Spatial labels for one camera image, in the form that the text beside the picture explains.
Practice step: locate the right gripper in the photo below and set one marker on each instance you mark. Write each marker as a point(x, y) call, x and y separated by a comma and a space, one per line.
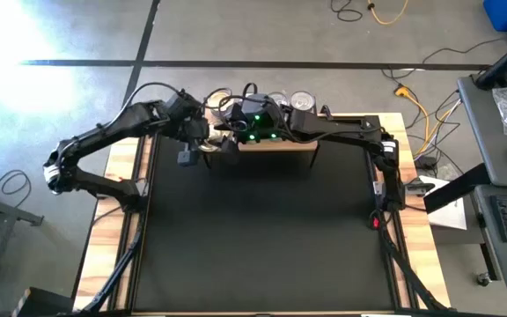
point(238, 127)

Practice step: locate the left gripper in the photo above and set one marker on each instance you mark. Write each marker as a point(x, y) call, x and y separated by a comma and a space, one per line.
point(196, 130)

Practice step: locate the blue yellow label can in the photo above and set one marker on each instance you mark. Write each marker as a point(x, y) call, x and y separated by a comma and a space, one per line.
point(279, 98)

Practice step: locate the blue label can silver lid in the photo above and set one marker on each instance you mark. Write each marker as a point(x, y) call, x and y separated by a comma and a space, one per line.
point(303, 101)

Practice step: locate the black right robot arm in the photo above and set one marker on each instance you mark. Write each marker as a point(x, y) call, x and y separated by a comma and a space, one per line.
point(346, 132)

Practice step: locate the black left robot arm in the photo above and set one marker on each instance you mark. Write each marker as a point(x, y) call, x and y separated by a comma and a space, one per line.
point(104, 132)

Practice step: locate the black table clamp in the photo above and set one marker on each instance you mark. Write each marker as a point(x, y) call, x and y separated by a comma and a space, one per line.
point(325, 110)

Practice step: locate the black table mat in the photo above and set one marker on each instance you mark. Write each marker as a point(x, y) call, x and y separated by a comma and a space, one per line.
point(253, 246)

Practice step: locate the grey metal stand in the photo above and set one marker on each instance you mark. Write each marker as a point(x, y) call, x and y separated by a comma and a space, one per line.
point(16, 212)

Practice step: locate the white paper sheet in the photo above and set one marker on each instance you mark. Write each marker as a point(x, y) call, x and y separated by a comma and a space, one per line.
point(447, 211)

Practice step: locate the black desk bar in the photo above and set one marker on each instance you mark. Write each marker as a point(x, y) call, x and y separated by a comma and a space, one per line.
point(456, 189)

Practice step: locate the black box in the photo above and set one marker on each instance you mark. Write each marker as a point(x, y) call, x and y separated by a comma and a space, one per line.
point(44, 304)

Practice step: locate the black monitor pole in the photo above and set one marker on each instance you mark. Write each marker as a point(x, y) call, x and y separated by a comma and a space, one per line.
point(504, 61)

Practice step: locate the blue plastic bin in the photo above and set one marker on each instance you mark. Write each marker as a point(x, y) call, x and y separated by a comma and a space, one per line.
point(500, 13)

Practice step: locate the black caster wheel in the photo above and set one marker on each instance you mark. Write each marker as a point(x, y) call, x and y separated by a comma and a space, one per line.
point(483, 279)

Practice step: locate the grey keyboard desk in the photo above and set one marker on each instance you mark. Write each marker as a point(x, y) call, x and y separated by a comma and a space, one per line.
point(500, 260)

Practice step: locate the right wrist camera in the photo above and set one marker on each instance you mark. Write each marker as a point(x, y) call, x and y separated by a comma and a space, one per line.
point(230, 152)

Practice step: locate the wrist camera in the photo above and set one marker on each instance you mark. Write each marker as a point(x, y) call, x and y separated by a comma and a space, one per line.
point(230, 152)
point(186, 157)

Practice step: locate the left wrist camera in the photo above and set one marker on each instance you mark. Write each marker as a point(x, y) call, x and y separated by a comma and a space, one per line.
point(186, 157)

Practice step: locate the wooden shelf black metal frame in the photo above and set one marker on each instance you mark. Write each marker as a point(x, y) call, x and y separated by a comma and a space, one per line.
point(280, 146)

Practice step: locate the red lit switch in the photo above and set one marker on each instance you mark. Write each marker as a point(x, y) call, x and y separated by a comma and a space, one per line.
point(376, 222)

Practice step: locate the black diagonal frame strut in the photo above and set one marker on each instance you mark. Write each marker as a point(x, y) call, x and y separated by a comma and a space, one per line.
point(112, 275)
point(412, 275)

